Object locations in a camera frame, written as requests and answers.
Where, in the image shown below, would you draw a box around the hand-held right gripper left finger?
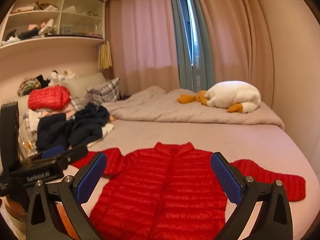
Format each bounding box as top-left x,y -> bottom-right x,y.
26,152 -> 108,240

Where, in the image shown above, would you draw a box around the window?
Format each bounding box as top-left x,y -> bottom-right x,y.
176,0 -> 198,66

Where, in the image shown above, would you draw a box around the dark clothes on shelf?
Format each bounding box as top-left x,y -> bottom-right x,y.
1,29 -> 40,43

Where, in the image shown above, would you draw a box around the pile of clothes on shelf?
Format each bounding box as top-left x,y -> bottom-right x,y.
11,1 -> 60,13

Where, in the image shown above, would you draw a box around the grey duvet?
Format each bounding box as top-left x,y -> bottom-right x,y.
101,85 -> 285,130

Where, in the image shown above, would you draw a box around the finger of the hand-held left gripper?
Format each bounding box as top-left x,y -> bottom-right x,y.
24,146 -> 66,165
58,146 -> 89,167

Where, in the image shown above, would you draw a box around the bed with pinkish grey sheet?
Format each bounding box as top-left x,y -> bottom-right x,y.
0,72 -> 316,240

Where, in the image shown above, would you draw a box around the folded red puffer jacket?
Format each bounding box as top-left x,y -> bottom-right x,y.
28,85 -> 71,111

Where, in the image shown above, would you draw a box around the white goose plush toy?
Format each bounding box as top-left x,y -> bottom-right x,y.
177,81 -> 261,113

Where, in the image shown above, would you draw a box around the beige pillow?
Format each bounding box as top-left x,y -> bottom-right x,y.
62,72 -> 107,98

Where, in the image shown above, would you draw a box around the pink curtain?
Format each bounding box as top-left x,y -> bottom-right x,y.
192,0 -> 280,92
105,0 -> 179,87

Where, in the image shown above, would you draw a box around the yellow tassel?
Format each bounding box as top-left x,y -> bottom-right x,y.
98,41 -> 113,70

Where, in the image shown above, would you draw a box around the light crumpled cloth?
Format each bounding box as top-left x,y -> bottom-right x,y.
39,19 -> 57,36

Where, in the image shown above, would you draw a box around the white cloth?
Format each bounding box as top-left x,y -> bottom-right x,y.
101,124 -> 115,137

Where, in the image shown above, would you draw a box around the red puffer jacket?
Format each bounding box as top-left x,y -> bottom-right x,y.
28,85 -> 71,111
71,142 -> 306,240

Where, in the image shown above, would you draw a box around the orange printed cloth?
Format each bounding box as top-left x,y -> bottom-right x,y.
0,195 -> 63,240

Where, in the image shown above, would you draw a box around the plaid pillow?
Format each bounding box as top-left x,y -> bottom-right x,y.
87,77 -> 121,103

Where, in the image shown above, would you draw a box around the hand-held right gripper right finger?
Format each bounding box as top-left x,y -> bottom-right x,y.
210,151 -> 293,240

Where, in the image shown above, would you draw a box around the cream wall shelf unit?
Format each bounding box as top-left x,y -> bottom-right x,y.
0,0 -> 105,50

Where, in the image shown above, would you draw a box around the teal curtain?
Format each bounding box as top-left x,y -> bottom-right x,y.
186,0 -> 213,92
168,0 -> 194,90

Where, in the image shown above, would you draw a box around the navy garment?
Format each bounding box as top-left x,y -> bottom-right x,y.
36,104 -> 110,153

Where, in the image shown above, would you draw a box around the white plush toys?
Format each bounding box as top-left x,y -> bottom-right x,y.
47,69 -> 77,86

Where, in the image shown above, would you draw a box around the green patterned cloth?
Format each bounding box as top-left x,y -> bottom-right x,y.
18,76 -> 42,97

